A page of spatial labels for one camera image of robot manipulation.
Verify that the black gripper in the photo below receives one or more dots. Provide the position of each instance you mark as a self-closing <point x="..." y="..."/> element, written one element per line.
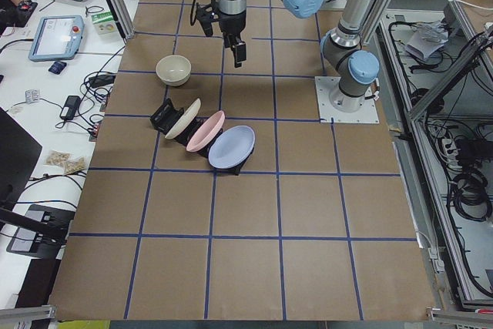
<point x="232" y="25"/>

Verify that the blue plate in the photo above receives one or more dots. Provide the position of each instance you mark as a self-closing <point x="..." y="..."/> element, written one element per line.
<point x="232" y="148"/>

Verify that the pink plate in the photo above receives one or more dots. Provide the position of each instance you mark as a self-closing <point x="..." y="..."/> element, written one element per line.
<point x="206" y="132"/>

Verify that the cream plate in rack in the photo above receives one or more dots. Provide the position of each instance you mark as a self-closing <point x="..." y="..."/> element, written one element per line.
<point x="185" y="119"/>

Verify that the black plate rack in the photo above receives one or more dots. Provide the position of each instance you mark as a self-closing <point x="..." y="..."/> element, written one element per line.
<point x="166" y="116"/>

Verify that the cream bowl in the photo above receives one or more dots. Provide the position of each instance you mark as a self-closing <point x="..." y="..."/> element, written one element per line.
<point x="174" y="70"/>

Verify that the green white carton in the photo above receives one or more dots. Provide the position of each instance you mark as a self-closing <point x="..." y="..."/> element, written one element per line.
<point x="104" y="23"/>

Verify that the black power adapter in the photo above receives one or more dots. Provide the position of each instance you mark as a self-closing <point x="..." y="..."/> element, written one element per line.
<point x="70" y="108"/>

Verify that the near teach pendant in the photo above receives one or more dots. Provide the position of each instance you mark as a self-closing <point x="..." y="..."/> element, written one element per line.
<point x="57" y="38"/>

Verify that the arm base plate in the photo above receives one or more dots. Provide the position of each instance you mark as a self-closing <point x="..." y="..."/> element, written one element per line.
<point x="335" y="107"/>

